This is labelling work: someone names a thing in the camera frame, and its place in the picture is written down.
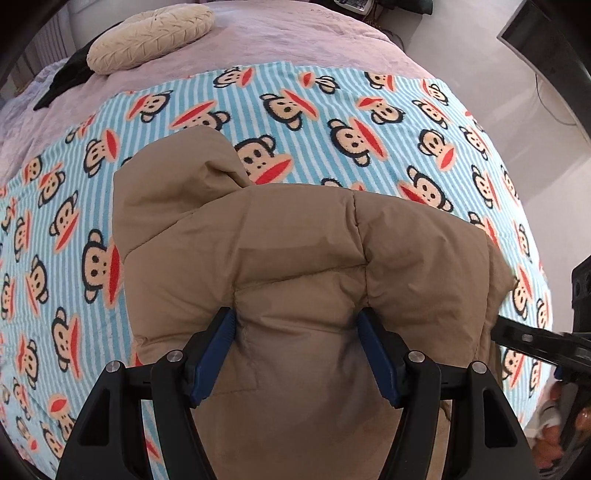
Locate person's right hand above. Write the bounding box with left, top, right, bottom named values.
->
left=533, top=385, right=591, bottom=467

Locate tan puffer jacket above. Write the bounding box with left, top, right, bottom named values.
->
left=112, top=126, right=517, bottom=480

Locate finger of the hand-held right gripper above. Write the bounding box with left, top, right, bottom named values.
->
left=489, top=314, right=574, bottom=368

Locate cream round pillow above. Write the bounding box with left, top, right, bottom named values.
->
left=87, top=6, right=215, bottom=75

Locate grey curtain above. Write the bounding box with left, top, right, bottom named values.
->
left=9, top=18, right=77, bottom=88

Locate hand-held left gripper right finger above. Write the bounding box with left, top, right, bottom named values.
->
left=356, top=307, right=541, bottom=480

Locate striped monkey print blanket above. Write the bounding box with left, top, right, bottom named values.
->
left=0, top=62, right=552, bottom=480

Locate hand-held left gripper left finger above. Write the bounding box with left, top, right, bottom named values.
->
left=55, top=307, right=237, bottom=480

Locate lilac bed cover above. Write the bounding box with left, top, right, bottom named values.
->
left=0, top=0, right=407, bottom=176

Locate black cloth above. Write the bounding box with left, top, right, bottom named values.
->
left=32, top=46, right=95, bottom=112

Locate thin black cable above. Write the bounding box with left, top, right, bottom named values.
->
left=534, top=74, right=578, bottom=125

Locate small grey box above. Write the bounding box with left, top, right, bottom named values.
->
left=339, top=0, right=376, bottom=16

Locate black flat screen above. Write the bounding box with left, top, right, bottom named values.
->
left=496, top=0, right=591, bottom=93

